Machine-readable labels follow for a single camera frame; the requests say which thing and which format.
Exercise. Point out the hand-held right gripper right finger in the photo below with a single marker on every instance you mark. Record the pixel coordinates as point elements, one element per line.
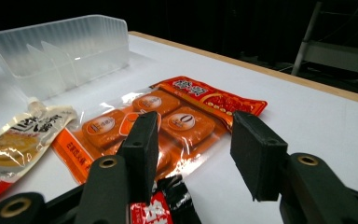
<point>258,155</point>

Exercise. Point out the wooden table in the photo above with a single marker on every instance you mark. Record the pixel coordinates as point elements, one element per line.
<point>261,70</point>

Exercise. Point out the red snack packet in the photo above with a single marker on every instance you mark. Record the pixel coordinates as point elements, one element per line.
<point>12,146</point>

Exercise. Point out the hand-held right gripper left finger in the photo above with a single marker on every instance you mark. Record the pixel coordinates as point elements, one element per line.
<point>140,155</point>

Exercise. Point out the orange seasoning block packet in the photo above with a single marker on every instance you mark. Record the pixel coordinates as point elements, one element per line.
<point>186,124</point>

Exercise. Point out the clear plastic storage bin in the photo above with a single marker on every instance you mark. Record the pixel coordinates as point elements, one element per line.
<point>74,40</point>

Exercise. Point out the black and red packet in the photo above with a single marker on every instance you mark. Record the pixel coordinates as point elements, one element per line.
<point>174,193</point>

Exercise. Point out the white table sheet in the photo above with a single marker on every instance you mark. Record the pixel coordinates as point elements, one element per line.
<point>292,102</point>

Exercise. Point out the grey metal stand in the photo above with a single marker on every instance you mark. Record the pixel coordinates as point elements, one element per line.
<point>338,54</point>

